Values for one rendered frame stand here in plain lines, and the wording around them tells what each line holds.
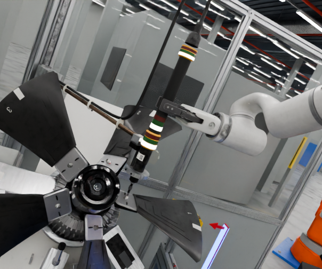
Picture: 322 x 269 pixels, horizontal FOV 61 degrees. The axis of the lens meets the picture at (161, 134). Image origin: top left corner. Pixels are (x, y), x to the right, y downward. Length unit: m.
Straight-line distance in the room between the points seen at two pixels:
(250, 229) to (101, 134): 1.28
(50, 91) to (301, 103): 0.63
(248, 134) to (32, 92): 0.61
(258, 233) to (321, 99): 1.53
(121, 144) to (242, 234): 1.33
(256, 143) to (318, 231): 3.67
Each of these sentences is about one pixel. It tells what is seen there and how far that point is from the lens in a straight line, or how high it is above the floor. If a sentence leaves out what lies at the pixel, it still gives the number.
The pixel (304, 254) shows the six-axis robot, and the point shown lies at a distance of 4.51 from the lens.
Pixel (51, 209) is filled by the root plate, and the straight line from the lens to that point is 0.78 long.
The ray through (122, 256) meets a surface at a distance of 0.89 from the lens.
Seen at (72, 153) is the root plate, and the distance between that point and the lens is 0.79.
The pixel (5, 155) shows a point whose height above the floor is 1.15.
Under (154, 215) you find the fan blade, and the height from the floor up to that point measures 1.18.
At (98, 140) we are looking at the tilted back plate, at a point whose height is 1.23.
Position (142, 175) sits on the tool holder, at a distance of 0.75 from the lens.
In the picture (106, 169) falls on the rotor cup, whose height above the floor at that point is 1.26.
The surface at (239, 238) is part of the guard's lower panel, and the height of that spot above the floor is 0.79.
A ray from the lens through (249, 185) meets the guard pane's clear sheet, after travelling 1.86.
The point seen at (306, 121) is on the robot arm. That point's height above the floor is 1.57.
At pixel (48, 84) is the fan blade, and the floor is 1.40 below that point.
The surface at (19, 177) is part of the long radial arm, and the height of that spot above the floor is 1.12.
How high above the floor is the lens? 1.53
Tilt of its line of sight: 10 degrees down
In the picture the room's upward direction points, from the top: 23 degrees clockwise
